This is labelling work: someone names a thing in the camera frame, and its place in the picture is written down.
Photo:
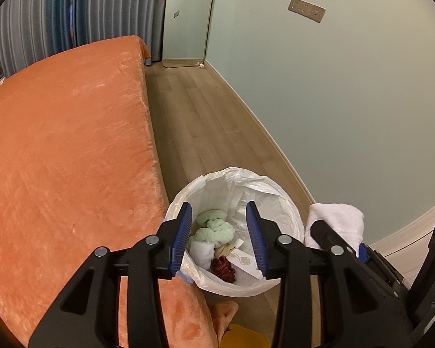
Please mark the white towel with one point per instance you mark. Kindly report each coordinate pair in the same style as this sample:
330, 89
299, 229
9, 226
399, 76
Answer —
346, 220

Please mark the grey pleated curtain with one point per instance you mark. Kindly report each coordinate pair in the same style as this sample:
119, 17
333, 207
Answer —
31, 30

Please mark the trash bin with white liner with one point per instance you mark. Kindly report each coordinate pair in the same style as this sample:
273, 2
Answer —
230, 190

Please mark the white sock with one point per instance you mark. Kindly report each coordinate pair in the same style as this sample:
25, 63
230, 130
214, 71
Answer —
202, 253

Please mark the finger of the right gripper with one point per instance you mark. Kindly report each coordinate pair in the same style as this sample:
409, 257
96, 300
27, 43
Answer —
380, 266
328, 239

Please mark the mint green fluffy towel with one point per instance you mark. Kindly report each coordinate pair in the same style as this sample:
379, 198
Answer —
212, 227

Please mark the orange velvet bed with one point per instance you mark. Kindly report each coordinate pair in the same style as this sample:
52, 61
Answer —
78, 170

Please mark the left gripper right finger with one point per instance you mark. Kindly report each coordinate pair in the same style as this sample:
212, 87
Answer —
357, 307

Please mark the dark red scrunchie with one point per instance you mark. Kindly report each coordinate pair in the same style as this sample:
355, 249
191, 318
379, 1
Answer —
222, 268

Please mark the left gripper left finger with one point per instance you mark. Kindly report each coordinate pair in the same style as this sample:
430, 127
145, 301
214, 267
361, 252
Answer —
85, 312

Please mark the white comb paper sleeve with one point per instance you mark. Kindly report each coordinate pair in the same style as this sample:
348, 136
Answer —
245, 262

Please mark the brown wall switch panel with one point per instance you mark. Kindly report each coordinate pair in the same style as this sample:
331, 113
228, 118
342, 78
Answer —
306, 9

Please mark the tan sock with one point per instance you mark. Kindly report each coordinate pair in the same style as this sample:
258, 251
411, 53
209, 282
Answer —
228, 248

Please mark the gold framed standing mirror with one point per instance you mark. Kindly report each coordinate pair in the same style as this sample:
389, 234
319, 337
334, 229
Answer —
185, 33

